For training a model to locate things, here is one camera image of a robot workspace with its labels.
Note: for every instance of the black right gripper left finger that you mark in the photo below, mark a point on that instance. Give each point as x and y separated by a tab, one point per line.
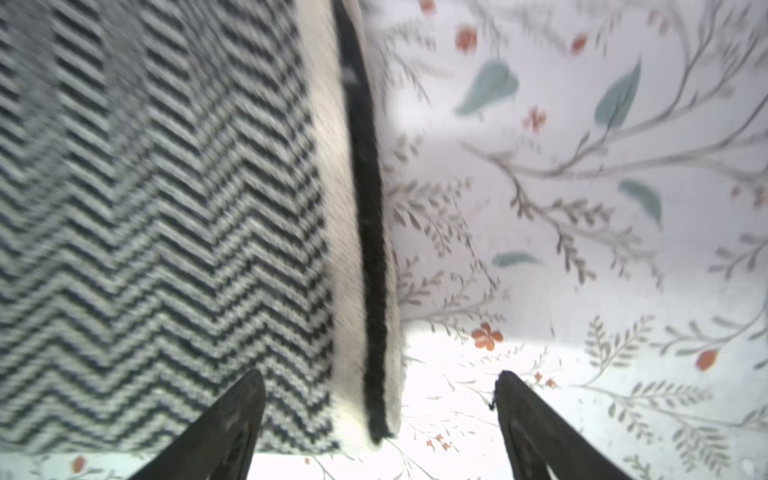
220	444

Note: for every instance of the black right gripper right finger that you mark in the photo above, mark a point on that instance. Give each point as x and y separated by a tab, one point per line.
539	443

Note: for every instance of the black white zigzag scarf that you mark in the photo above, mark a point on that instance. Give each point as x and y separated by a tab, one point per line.
191	190

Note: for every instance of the floral table mat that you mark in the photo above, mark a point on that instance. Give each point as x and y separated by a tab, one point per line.
574	191

